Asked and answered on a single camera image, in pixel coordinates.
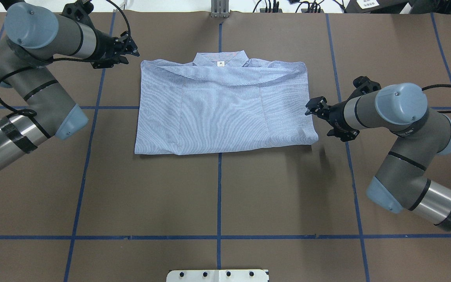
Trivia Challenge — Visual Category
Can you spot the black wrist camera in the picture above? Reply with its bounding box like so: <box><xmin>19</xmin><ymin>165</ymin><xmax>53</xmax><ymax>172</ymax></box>
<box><xmin>351</xmin><ymin>76</ymin><xmax>382</xmax><ymax>98</ymax></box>
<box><xmin>61</xmin><ymin>0</ymin><xmax>94</xmax><ymax>26</ymax></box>

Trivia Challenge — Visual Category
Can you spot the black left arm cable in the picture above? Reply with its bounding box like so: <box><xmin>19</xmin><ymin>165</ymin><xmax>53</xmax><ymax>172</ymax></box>
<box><xmin>0</xmin><ymin>0</ymin><xmax>132</xmax><ymax>118</ymax></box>

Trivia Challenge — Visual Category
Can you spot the white pedestal column with base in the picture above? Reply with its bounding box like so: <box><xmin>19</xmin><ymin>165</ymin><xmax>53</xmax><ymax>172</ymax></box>
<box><xmin>166</xmin><ymin>269</ymin><xmax>270</xmax><ymax>282</ymax></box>

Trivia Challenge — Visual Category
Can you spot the light blue striped shirt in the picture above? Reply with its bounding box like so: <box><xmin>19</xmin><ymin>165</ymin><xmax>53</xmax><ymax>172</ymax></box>
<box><xmin>134</xmin><ymin>51</ymin><xmax>319</xmax><ymax>155</ymax></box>

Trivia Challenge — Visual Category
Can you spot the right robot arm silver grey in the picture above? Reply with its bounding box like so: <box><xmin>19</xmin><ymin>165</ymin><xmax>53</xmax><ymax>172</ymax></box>
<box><xmin>306</xmin><ymin>76</ymin><xmax>451</xmax><ymax>233</ymax></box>

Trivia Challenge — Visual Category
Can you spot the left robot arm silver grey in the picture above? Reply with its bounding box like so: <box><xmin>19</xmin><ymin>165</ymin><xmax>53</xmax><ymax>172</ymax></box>
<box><xmin>0</xmin><ymin>0</ymin><xmax>140</xmax><ymax>171</ymax></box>

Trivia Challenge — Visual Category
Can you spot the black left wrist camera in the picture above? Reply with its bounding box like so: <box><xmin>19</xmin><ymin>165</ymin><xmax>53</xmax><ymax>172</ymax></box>
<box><xmin>61</xmin><ymin>0</ymin><xmax>94</xmax><ymax>26</ymax></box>

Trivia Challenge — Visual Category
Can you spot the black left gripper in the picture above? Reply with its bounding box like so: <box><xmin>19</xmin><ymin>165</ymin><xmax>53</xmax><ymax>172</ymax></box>
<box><xmin>92</xmin><ymin>31</ymin><xmax>140</xmax><ymax>69</ymax></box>

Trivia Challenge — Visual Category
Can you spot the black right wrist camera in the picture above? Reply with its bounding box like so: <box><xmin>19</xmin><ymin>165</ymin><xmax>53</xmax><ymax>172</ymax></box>
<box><xmin>351</xmin><ymin>76</ymin><xmax>382</xmax><ymax>98</ymax></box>

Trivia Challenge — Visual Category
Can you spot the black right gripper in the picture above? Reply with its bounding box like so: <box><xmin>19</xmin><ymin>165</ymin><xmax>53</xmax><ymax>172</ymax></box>
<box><xmin>305</xmin><ymin>96</ymin><xmax>360</xmax><ymax>142</ymax></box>

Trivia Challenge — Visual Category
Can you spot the aluminium frame post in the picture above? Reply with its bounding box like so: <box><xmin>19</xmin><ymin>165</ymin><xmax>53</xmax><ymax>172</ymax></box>
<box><xmin>211</xmin><ymin>0</ymin><xmax>230</xmax><ymax>18</ymax></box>

